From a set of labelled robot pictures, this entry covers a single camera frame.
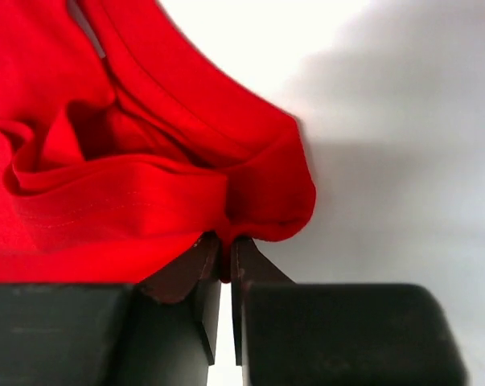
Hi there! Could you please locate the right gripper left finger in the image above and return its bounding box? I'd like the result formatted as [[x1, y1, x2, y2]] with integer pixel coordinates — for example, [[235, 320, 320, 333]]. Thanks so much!
[[0, 233, 221, 385]]

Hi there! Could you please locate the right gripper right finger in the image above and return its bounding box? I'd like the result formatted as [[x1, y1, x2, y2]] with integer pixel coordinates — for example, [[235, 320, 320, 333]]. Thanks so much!
[[231, 237, 468, 386]]

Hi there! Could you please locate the red t shirt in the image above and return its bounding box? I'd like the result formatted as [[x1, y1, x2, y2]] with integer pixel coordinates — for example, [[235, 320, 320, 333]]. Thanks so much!
[[0, 1, 316, 283]]

